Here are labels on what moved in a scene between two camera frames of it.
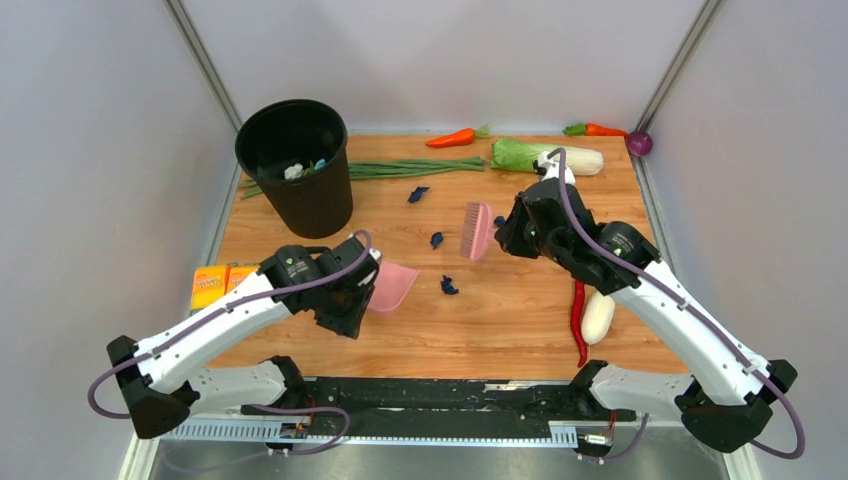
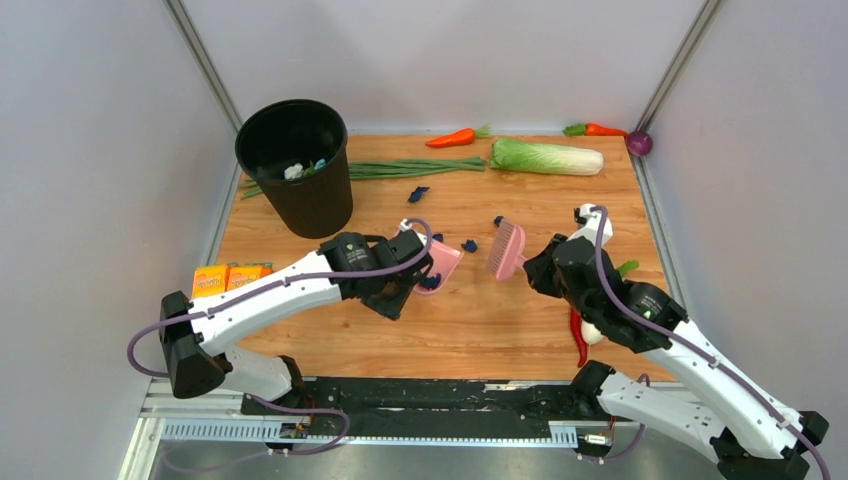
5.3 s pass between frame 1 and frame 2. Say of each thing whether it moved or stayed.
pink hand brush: moved
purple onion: stayed
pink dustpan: moved
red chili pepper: stayed
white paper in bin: stayed
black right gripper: moved
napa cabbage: stayed
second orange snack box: stayed
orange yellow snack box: stayed
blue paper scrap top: stayed
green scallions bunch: stayed
